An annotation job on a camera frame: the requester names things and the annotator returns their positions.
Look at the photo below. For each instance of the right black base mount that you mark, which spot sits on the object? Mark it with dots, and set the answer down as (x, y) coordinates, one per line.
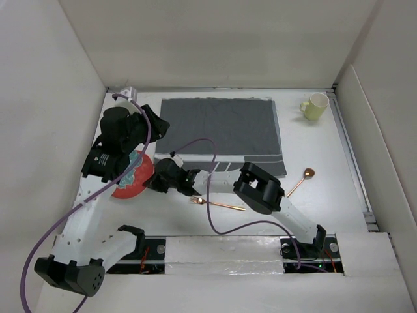
(326, 260)

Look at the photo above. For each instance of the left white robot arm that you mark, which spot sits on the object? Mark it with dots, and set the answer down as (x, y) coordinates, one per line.
(77, 263)

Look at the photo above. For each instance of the white foam front board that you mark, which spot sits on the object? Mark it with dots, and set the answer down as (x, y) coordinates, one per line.
(367, 259)

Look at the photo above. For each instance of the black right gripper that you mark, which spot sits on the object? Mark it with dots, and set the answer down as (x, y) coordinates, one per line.
(155, 184)

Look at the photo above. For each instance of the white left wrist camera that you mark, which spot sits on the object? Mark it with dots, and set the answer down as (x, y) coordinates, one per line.
(129, 92)

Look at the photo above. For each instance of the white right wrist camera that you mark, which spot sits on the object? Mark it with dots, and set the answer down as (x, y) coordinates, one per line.
(177, 160)

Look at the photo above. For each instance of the red and teal round plate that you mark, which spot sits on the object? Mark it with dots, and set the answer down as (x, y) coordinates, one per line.
(132, 184)

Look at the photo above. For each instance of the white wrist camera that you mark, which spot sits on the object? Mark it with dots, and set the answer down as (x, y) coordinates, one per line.
(177, 160)
(129, 92)

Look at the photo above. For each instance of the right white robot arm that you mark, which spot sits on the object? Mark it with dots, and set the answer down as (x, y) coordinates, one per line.
(258, 189)

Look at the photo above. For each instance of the yellow-green mug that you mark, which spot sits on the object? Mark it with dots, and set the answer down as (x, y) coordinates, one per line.
(315, 106)

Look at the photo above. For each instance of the copper spoon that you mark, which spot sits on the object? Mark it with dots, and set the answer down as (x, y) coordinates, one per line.
(308, 174)

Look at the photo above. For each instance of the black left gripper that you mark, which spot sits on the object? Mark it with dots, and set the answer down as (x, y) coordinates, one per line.
(159, 126)

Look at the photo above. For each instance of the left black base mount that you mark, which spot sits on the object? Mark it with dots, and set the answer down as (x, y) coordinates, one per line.
(149, 260)

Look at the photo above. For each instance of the copper fork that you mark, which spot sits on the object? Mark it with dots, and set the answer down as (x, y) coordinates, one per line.
(201, 201)

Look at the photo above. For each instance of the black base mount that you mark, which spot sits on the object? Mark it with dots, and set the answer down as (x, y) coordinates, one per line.
(326, 260)
(149, 260)

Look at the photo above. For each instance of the grey striped cloth placemat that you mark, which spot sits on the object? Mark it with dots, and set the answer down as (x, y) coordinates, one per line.
(238, 130)

